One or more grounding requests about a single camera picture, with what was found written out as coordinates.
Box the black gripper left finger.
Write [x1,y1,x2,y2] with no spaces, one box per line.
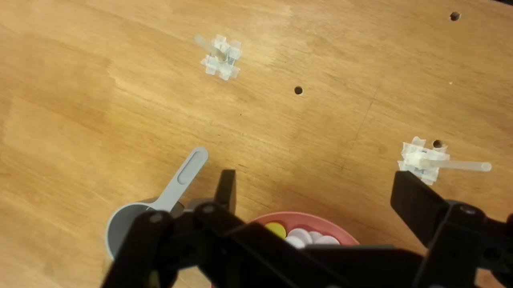
[100,168,326,288]

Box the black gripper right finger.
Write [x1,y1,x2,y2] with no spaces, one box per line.
[389,169,513,288]

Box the grey measuring cup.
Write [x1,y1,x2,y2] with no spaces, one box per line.
[104,145,209,261]

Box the yellow white candy pile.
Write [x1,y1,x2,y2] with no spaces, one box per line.
[262,221,341,249]

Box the pink bowl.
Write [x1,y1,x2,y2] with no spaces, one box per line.
[248,209,360,248]

